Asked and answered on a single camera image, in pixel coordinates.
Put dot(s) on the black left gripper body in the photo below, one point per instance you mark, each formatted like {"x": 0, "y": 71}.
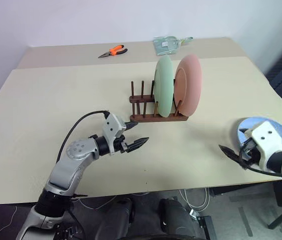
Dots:
{"x": 121, "y": 145}

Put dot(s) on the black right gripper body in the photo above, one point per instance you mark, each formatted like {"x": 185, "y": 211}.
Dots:
{"x": 250, "y": 153}

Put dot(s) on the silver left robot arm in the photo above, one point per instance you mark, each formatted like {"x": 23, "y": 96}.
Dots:
{"x": 63, "y": 172}

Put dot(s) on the wooden dish rack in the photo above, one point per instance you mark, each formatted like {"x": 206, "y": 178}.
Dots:
{"x": 155, "y": 117}

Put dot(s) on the green plate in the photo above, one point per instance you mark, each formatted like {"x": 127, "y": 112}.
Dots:
{"x": 164, "y": 87}

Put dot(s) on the pink plate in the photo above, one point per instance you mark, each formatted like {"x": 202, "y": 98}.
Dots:
{"x": 193, "y": 85}

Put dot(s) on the dark rounded shape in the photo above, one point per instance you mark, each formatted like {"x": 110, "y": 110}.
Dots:
{"x": 177, "y": 220}
{"x": 118, "y": 217}

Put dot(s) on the orange black pliers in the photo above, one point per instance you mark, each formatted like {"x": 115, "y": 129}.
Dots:
{"x": 115, "y": 50}

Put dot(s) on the clear plastic bag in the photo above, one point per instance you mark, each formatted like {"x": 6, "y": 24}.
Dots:
{"x": 165, "y": 46}

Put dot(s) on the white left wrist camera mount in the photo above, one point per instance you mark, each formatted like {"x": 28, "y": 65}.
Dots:
{"x": 112, "y": 127}

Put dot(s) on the black metal bracket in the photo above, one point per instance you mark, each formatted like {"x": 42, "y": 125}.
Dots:
{"x": 205, "y": 225}

